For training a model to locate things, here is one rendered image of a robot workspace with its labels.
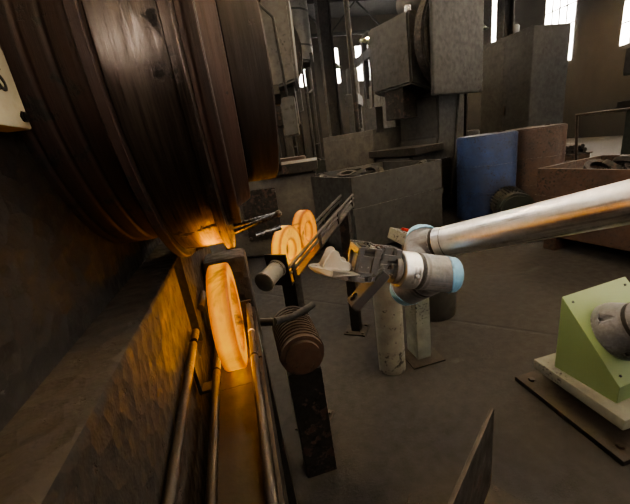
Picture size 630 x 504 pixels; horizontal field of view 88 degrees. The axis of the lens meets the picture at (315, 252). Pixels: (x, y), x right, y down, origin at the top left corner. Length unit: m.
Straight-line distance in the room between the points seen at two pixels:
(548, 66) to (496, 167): 1.97
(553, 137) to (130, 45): 4.06
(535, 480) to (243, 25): 1.32
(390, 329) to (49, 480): 1.32
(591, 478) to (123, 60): 1.43
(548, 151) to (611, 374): 3.05
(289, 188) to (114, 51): 2.91
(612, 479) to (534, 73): 4.60
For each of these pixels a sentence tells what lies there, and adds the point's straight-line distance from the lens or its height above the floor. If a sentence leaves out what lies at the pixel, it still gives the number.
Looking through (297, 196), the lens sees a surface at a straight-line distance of 3.21.
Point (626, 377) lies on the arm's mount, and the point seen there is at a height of 0.20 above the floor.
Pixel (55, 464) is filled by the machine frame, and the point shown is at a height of 0.87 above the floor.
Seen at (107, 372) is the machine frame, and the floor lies 0.87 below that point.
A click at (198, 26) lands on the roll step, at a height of 1.13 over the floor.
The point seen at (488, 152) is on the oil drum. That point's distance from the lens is 3.83.
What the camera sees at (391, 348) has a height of 0.14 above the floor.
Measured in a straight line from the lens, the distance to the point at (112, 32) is 0.35.
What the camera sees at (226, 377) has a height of 0.66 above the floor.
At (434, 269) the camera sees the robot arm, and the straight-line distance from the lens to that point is 0.81.
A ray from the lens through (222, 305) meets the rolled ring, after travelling 0.52.
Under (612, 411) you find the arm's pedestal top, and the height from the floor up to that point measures 0.12.
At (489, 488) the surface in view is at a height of 0.61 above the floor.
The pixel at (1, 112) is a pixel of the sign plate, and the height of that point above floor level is 1.07.
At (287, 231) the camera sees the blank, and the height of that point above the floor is 0.77.
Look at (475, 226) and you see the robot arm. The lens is 0.91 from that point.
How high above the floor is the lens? 1.02
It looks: 18 degrees down
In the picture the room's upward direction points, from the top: 8 degrees counter-clockwise
